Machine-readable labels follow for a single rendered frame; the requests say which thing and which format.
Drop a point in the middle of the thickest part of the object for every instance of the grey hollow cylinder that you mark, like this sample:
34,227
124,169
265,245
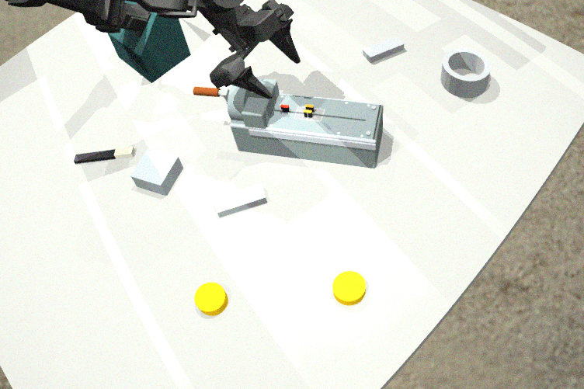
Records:
468,59

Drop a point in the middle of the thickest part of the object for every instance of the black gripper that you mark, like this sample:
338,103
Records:
231,70

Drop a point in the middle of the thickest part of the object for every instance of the yellow round disc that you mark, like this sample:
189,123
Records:
211,299
349,288

